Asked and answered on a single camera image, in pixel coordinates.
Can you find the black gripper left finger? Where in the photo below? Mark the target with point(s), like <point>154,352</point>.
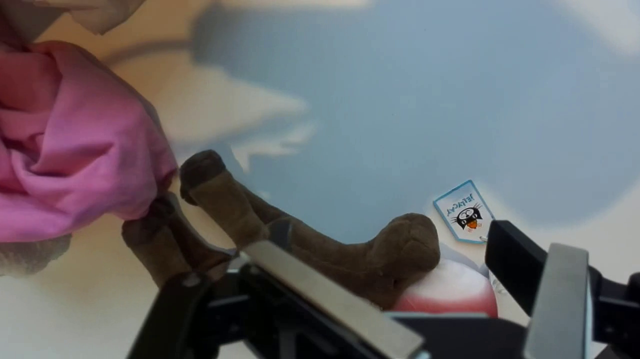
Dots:
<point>333,300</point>

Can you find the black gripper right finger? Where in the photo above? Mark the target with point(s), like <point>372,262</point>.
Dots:
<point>560,306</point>

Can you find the brown plush reindeer toy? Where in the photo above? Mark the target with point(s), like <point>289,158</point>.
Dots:
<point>372,260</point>

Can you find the pink cloth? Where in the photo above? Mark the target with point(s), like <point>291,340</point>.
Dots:
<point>73,146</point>

